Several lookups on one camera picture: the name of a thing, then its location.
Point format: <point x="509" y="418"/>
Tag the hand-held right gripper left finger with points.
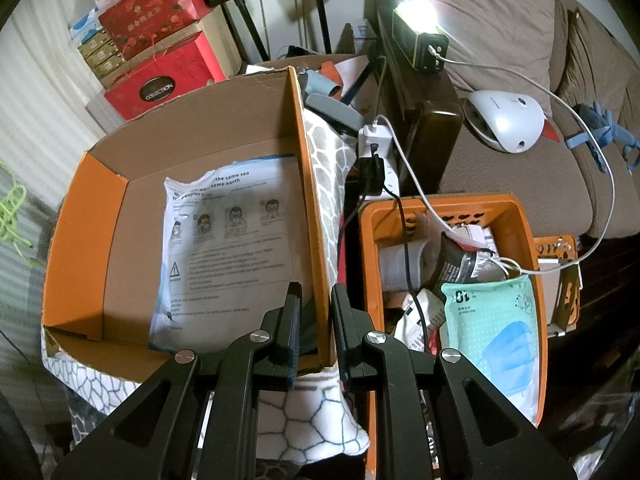
<point x="295" y="332"/>

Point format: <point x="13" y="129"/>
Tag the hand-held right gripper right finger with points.
<point x="338" y="320"/>

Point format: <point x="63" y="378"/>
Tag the orange-brown cardboard box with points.
<point x="135" y="150"/>

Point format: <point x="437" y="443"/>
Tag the white paper cup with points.
<point x="395" y="265"/>

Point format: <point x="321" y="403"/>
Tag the white printed sachet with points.
<point x="425" y="310"/>

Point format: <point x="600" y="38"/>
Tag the white hexagon-patterned blanket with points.
<point x="310" y="430"/>

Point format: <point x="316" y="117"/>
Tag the white printed mask packet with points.
<point x="225" y="260"/>

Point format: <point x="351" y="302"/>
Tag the dark brown snack packet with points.
<point x="455" y="265"/>

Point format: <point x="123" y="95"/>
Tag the green packet of blue masks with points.
<point x="490" y="320"/>

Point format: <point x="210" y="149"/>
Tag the white power strip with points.
<point x="387" y="175"/>

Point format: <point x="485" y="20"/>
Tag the black charger plug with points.
<point x="370" y="170"/>

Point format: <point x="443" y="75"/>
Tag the white charger plug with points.
<point x="375" y="135"/>

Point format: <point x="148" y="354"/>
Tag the orange plastic basket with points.
<point x="520" y="220"/>

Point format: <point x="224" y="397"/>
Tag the grey plastic case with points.
<point x="335" y="110"/>

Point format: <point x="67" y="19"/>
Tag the brown sofa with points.
<point x="500" y="175"/>

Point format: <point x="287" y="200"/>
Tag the dark wooden armrest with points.
<point x="435" y="125"/>

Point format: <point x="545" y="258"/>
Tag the small orange basket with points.
<point x="570" y="300"/>

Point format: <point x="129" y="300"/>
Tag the blue hair dryer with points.
<point x="320" y="85"/>

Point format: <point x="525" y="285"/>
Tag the white handheld vacuum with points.
<point x="505" y="115"/>

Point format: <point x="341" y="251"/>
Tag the red plastic piece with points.
<point x="552" y="132"/>

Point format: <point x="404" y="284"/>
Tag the white and blue box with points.
<point x="362" y="35"/>

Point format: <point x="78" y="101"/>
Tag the portable lamp power bank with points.
<point x="425" y="45"/>

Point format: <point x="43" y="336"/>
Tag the black tripod legs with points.
<point x="250" y="30"/>

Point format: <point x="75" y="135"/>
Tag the black speaker stand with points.
<point x="320" y="15"/>

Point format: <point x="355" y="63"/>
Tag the stack of beige boxes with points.
<point x="100" y="57"/>

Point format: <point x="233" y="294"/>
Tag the white curtain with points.
<point x="40" y="100"/>

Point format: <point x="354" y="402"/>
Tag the large beige sofa cushion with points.
<point x="490" y="10"/>

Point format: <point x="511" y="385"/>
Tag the red floral gift box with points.
<point x="150" y="15"/>

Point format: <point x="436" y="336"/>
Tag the brown sofa cushion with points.
<point x="600" y="60"/>

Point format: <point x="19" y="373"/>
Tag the blue-white tissue pack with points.
<point x="85" y="25"/>

